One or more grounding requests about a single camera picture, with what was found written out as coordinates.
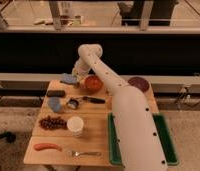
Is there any purple plate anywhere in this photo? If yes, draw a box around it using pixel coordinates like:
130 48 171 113
128 77 149 92

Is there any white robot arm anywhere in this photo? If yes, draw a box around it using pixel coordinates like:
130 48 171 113
72 44 168 171

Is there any green plastic tray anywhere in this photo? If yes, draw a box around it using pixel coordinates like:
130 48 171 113
108 113 179 166

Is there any silver metal fork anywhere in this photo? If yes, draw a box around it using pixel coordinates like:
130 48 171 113
71 151 101 157

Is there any bunch of dark grapes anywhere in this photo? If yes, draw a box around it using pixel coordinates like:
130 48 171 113
39 116 67 130

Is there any wooden table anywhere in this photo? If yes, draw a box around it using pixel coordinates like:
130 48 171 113
24 89 158 167

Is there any orange sausage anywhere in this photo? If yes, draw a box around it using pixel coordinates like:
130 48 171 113
33 143 62 152

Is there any white paper cup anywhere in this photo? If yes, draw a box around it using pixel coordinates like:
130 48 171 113
67 116 84 137

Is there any blue sponge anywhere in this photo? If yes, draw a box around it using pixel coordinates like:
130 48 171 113
60 73 78 85

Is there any black handled measuring scoop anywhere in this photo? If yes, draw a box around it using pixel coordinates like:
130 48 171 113
66 96 105 110

